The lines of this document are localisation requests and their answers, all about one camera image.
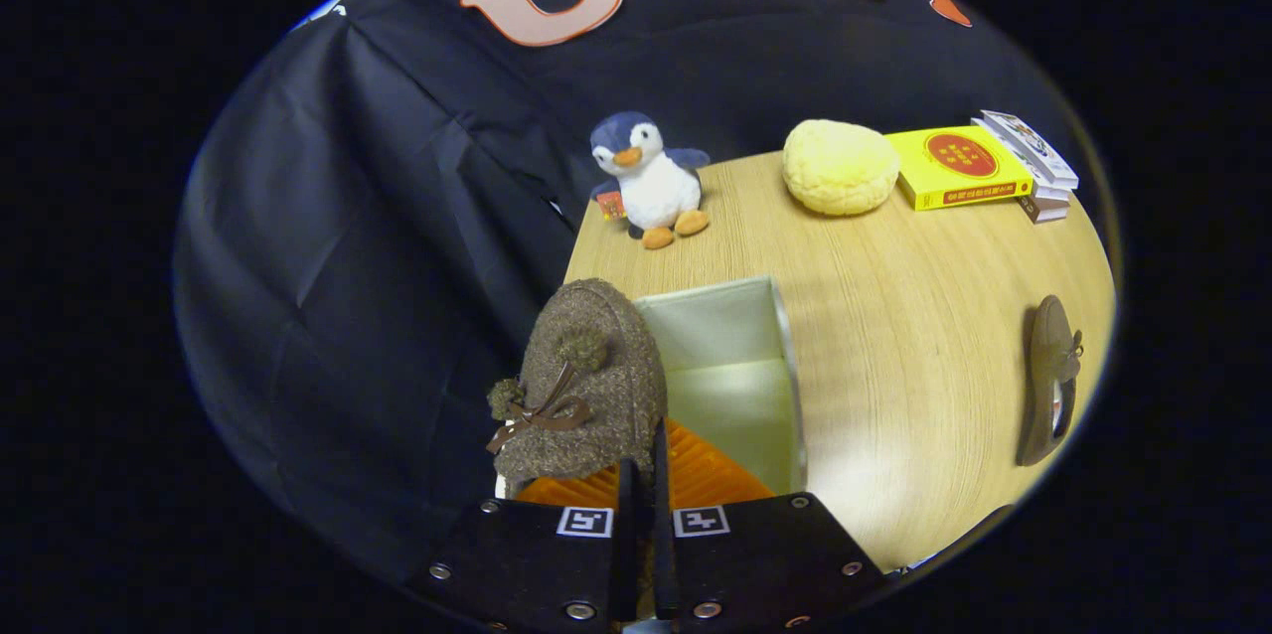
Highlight yellow round plush bun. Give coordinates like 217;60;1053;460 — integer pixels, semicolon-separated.
781;119;901;217

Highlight brown fabric storage box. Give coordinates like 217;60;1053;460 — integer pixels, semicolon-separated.
495;275;808;501

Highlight brown fuzzy shoe with bow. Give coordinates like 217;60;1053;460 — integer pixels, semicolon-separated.
1015;294;1084;468
485;278;669;486

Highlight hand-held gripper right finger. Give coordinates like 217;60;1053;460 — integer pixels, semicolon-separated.
651;417;885;634

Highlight penguin plush toy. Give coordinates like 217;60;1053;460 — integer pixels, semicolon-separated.
588;111;713;250

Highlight yellow book with red circle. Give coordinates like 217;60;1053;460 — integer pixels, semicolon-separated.
884;125;1034;212

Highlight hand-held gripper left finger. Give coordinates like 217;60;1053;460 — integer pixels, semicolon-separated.
412;458;642;634

